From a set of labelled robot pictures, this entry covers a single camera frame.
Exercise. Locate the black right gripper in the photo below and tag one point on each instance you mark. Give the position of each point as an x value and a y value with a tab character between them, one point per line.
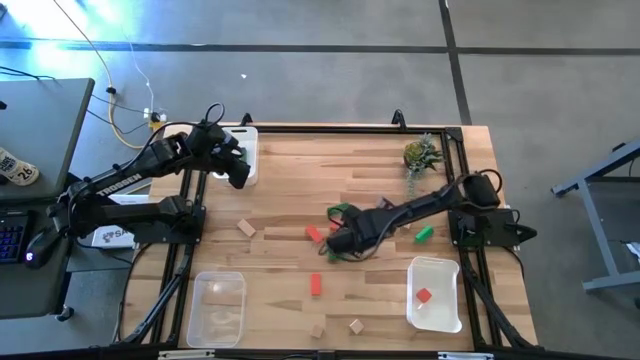
362	222

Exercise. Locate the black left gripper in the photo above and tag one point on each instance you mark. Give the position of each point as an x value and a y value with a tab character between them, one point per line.
215	147

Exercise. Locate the long green block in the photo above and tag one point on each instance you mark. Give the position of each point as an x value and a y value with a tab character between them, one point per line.
340	207

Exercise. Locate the orange cylinder block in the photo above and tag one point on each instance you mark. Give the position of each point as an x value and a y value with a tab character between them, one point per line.
424	295

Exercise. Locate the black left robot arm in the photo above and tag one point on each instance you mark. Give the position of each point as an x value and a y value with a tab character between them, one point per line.
120	182

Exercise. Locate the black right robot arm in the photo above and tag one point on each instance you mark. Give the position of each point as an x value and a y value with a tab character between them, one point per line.
430	202

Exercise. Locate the small green block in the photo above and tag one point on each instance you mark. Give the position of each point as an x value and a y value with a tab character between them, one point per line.
334	257

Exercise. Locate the orange rectangular block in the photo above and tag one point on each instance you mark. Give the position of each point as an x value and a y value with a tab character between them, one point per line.
314	234
315	284

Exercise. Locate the opaque white plastic bin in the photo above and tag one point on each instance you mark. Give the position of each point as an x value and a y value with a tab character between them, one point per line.
250	137

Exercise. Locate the natural wood block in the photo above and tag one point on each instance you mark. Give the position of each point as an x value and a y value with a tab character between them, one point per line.
356	326
317	331
246	227

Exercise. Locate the black table clamp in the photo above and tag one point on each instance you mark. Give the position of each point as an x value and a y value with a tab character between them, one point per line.
246	120
398	119

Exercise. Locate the green cylinder block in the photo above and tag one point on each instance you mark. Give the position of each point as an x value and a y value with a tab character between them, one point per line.
424	234

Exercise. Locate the power plug block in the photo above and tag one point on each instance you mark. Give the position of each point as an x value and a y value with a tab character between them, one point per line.
156	119

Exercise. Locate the translucent white plastic bin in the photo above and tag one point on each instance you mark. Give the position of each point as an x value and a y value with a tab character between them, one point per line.
440	280

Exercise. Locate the white paper sheet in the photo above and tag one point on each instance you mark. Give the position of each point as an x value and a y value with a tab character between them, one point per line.
132	199

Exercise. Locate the potted succulent plant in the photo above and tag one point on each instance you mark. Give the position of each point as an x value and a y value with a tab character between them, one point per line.
417	155

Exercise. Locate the clear plastic bin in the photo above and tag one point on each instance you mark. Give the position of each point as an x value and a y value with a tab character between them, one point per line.
215	300

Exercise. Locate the white printed sign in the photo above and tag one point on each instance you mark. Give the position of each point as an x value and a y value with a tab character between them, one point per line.
112	237

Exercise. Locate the grey desk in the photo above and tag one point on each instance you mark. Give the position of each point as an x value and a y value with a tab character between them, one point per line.
45	115

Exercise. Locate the black computer mouse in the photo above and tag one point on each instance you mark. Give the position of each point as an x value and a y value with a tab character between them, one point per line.
40	250

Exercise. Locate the white printed shoe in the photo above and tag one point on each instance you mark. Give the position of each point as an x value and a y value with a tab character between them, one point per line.
17	167

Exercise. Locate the black keyboard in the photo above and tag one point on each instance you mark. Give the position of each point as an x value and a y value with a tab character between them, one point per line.
10	240

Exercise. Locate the silver metal bracket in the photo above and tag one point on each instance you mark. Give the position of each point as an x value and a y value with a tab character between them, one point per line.
465	356
185	355

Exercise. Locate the grey metal table frame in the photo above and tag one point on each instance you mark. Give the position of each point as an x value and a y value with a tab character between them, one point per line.
597	225

